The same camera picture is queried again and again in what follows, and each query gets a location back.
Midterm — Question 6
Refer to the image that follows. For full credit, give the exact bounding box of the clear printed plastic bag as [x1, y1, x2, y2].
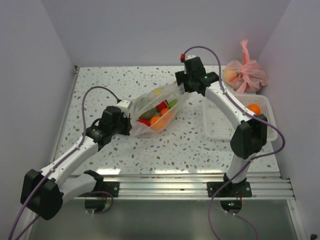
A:
[130, 83, 189, 137]

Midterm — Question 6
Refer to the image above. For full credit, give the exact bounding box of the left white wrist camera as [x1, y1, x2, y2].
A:
[116, 99, 133, 112]

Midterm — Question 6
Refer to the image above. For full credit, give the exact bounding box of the peach in pink bag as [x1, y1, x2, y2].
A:
[224, 69, 238, 83]

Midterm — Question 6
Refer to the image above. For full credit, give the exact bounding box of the right black base bracket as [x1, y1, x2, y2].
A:
[206, 181, 253, 198]

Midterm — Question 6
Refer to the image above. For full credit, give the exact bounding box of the orange in basket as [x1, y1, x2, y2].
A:
[247, 104, 261, 116]

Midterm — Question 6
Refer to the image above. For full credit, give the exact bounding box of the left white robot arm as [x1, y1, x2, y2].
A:
[20, 100, 132, 220]

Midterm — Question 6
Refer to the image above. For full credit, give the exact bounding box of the red fruit in clear bag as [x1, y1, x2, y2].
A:
[156, 100, 168, 113]

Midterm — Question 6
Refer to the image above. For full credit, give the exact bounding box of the orange in clear bag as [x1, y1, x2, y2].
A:
[149, 115, 166, 131]
[159, 108, 170, 117]

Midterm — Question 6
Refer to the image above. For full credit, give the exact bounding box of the aluminium mounting rail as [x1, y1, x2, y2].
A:
[103, 172, 295, 200]

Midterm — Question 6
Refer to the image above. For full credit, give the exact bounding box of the purple cable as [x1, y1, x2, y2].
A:
[7, 86, 122, 240]
[183, 45, 286, 240]

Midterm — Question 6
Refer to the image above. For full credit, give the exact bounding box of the green apple in clear bag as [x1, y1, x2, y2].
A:
[167, 99, 178, 109]

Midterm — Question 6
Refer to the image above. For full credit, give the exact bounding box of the white plastic basket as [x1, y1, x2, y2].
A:
[202, 94, 276, 141]

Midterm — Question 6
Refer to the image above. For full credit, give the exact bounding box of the left black base bracket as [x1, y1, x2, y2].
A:
[83, 181, 120, 198]

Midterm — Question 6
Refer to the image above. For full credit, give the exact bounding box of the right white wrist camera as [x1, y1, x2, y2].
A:
[180, 53, 196, 63]

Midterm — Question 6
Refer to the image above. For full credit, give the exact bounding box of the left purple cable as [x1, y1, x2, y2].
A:
[7, 86, 122, 240]

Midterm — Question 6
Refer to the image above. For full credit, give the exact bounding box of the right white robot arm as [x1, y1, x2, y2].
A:
[175, 53, 267, 197]

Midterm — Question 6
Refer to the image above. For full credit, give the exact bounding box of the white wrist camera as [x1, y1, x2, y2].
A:
[116, 99, 133, 112]
[180, 53, 196, 63]

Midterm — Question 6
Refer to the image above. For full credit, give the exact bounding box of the black base bracket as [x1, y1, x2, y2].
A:
[206, 181, 253, 198]
[83, 181, 120, 198]

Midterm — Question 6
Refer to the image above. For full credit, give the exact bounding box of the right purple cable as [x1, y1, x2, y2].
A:
[183, 45, 286, 240]

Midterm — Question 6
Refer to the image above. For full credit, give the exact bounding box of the pink plastic bag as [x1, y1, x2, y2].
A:
[223, 39, 269, 94]

